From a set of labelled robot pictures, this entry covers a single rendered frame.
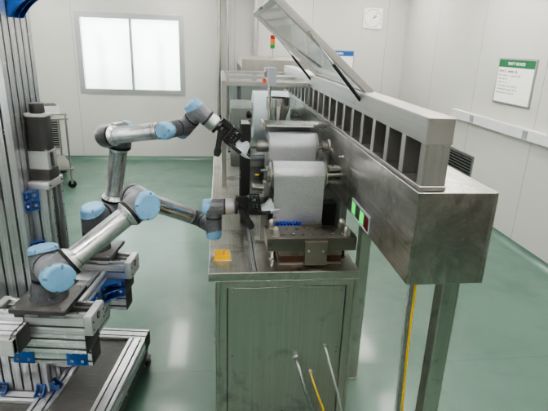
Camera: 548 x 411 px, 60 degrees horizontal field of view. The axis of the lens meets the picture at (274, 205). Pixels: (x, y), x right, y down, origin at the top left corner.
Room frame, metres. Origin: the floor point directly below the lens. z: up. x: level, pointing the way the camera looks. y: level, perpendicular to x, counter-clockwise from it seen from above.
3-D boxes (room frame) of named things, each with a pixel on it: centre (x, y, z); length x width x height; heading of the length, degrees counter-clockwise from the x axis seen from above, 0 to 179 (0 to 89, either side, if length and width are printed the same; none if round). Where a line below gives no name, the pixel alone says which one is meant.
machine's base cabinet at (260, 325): (3.11, 0.08, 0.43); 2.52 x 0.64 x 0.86; 7
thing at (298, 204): (2.12, -0.11, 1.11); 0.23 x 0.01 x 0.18; 97
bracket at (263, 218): (2.20, 0.06, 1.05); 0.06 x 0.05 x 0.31; 97
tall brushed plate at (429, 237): (2.87, -0.35, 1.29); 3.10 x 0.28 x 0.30; 7
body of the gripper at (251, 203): (2.10, 0.12, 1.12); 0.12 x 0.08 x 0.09; 97
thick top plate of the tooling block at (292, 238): (2.01, -0.17, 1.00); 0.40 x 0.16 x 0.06; 97
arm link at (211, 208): (2.08, 0.28, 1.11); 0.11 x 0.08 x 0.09; 97
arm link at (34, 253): (1.72, 0.91, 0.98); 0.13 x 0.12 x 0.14; 40
